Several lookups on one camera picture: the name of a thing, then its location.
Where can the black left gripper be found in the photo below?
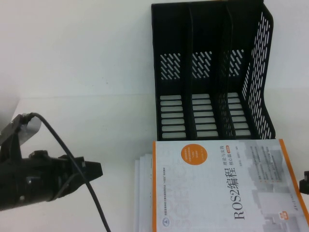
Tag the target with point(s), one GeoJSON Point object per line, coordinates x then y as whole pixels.
{"type": "Point", "coordinates": [62, 174]}

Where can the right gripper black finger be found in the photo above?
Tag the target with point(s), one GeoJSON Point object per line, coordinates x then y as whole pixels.
{"type": "Point", "coordinates": [305, 187]}
{"type": "Point", "coordinates": [306, 175]}

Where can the white orange ROS2 book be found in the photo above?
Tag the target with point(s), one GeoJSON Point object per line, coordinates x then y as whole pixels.
{"type": "Point", "coordinates": [217, 193]}

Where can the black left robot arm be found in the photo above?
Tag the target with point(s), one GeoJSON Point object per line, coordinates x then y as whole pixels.
{"type": "Point", "coordinates": [21, 183]}

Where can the black perforated plastic book stand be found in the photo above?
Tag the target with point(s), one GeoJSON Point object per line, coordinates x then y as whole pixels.
{"type": "Point", "coordinates": [207, 29]}

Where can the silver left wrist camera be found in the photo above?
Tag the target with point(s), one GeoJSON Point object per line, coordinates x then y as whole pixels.
{"type": "Point", "coordinates": [31, 130]}

